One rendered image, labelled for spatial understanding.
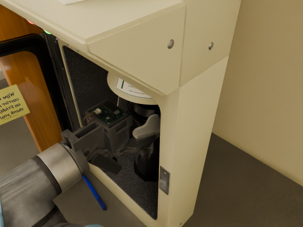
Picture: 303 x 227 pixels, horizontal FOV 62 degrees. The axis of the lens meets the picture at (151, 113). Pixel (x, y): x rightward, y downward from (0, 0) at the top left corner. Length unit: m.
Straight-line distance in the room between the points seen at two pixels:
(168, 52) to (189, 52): 0.04
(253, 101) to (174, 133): 0.48
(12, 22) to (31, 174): 0.29
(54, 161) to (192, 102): 0.23
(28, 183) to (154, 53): 0.27
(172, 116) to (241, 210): 0.48
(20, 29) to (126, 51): 0.39
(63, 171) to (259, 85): 0.57
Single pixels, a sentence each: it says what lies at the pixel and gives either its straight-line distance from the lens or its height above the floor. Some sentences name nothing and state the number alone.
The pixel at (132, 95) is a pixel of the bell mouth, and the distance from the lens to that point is 0.43.
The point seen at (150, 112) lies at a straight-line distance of 0.51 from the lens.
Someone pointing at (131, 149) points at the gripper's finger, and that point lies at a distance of 0.48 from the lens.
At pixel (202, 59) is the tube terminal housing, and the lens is 0.32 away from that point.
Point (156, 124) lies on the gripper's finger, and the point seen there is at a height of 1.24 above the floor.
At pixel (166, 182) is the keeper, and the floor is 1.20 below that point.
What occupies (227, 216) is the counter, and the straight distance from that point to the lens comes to 0.75.
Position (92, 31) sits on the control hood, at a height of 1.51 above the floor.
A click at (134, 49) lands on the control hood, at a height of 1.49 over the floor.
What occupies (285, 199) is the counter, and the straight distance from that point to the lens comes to 0.83.
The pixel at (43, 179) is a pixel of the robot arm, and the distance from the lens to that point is 0.42.
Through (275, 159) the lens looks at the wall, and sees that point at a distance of 0.90.
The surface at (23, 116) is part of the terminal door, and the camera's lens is 0.60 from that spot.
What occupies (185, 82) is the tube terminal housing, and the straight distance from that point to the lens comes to 0.31.
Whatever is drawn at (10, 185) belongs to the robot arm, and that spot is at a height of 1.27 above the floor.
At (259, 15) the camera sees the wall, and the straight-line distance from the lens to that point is 0.71.
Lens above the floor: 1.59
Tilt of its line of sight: 42 degrees down
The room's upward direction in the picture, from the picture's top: straight up
